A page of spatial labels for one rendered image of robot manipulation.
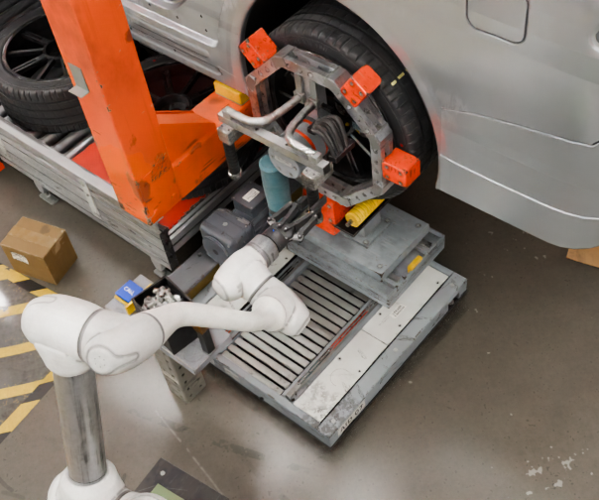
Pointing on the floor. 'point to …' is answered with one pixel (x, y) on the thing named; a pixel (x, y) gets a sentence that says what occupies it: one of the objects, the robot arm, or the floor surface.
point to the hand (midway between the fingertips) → (313, 201)
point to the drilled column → (179, 377)
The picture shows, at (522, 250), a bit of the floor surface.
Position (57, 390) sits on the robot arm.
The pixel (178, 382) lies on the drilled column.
